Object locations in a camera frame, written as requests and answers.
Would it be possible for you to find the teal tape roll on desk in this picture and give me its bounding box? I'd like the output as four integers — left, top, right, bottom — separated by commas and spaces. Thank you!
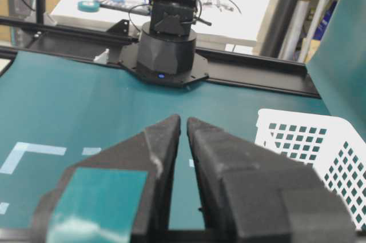
77, 1, 100, 13

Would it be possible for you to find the white perforated plastic basket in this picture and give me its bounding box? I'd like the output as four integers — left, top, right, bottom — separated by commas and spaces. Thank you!
255, 109, 365, 231

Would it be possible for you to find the black aluminium frame rail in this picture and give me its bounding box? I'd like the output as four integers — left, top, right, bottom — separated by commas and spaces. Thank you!
1, 17, 320, 98

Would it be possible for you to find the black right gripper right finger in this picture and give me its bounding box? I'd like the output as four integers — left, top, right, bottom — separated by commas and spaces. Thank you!
187, 117, 356, 242

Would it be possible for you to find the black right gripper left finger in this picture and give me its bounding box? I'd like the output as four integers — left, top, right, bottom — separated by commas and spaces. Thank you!
31, 114, 181, 242

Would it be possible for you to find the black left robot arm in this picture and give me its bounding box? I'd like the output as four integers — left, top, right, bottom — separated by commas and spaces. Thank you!
31, 0, 208, 242

